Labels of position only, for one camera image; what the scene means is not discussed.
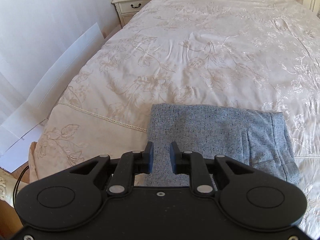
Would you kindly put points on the cream embroidered bedspread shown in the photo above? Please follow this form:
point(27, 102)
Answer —
point(260, 55)

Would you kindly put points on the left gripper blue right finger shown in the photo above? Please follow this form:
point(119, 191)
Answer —
point(181, 161)

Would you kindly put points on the cream carved footboard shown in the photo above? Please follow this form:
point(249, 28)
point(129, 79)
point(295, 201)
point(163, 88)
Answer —
point(8, 181)

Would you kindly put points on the grey knit pants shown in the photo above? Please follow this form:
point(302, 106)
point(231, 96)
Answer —
point(255, 138)

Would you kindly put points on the cream bedside table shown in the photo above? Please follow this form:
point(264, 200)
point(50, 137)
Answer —
point(126, 9)

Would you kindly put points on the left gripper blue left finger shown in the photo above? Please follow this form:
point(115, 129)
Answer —
point(143, 160)

